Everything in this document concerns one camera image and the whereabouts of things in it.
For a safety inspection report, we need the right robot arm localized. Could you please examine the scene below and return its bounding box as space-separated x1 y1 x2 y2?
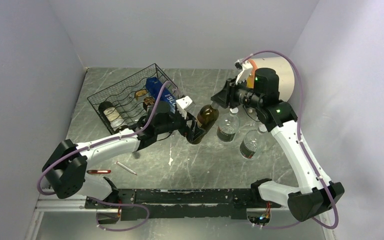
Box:
210 68 345 222

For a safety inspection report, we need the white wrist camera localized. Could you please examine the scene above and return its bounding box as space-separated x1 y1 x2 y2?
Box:
235 58 256 85
175 95 196 119

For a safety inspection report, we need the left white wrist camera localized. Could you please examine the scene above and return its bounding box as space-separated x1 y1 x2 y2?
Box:
175 95 196 119

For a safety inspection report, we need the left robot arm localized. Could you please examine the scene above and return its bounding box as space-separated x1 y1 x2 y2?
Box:
40 100 207 208

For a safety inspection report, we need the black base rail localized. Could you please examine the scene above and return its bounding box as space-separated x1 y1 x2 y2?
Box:
84 188 280 221

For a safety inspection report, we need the black wire wine rack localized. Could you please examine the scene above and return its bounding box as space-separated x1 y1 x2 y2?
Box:
87 63 171 135

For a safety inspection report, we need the blue square bottle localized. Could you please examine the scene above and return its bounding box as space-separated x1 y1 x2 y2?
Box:
145 77 177 113

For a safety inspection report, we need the clear round bottle silver cap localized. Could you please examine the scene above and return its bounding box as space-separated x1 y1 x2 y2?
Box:
216 107 240 144

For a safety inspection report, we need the dark green wine bottle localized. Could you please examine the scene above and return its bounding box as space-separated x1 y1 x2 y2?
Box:
98 101 129 133

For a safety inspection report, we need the white pen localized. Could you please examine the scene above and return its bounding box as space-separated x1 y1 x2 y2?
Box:
115 161 138 176

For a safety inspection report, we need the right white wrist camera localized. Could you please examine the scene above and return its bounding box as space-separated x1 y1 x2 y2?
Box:
235 58 256 85

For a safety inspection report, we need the dark wine bottle white neck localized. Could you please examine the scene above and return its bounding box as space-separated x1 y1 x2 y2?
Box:
196 102 219 138

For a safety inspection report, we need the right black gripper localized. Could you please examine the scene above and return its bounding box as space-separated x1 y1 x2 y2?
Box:
211 75 263 109

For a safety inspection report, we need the clear square liquor bottle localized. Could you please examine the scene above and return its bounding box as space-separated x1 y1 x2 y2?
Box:
131 89 156 113

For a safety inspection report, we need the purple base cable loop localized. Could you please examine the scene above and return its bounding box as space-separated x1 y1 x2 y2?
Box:
89 198 151 232

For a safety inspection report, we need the red pen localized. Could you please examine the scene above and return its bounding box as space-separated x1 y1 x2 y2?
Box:
86 169 112 175

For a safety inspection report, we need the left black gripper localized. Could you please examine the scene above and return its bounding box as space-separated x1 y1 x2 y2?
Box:
156 108 206 142

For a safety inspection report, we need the cream cylinder orange face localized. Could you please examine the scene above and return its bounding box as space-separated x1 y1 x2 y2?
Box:
246 56 295 102

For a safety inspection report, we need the clear round bottle dark label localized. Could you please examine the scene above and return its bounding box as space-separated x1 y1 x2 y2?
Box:
239 124 268 160

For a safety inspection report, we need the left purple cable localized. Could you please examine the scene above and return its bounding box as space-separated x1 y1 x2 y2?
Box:
36 80 173 196

